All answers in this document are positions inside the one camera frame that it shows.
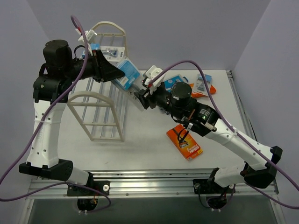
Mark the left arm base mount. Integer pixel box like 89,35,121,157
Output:
66,180,110,197

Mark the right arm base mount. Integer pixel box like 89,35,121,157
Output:
192,178,235,195

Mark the blue Gillette razor blister pack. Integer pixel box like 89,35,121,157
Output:
89,43,125,63

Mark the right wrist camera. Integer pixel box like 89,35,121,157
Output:
142,65,165,95

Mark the cream metal-rod shelf rack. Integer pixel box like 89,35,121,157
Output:
68,21,128,142

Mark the orange Gillette Fusion box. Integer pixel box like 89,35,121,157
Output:
166,124,203,161

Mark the aluminium rail frame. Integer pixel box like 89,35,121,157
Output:
25,70,280,200

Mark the upper blue Harry's box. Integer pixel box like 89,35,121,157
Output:
164,74,189,92

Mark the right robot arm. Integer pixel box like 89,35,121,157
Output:
134,82,283,193

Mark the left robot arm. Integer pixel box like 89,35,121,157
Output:
19,40,125,196

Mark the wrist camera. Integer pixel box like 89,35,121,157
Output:
78,29,98,47
142,65,165,95

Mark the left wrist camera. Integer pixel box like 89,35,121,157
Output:
78,29,98,47

